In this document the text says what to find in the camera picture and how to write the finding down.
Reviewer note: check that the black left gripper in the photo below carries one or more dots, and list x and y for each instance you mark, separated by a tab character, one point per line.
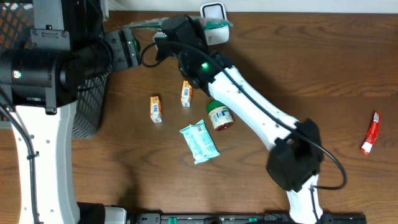
123	50

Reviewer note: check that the orange small carton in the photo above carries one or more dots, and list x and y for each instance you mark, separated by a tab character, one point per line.
155	109
186	95

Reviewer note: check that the green 3M glove package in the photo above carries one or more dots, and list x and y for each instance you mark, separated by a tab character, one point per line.
167	22

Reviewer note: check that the mint green wipes pack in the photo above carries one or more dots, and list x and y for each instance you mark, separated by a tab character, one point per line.
200	142

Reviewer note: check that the green lid spice jar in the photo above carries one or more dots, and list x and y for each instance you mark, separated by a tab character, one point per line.
220	115

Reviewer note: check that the red snack stick packet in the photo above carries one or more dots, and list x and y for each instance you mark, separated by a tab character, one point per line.
372	134

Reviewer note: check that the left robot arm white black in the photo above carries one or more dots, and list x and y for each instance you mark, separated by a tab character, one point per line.
55	62

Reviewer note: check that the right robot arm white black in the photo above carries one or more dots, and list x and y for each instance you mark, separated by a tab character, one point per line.
294	157

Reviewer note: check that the white barcode scanner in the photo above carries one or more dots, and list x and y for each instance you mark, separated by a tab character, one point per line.
216	24

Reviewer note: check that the grey plastic mesh basket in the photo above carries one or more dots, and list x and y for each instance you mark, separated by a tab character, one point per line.
17	18

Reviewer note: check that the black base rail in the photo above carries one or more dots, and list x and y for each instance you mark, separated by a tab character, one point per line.
156	218

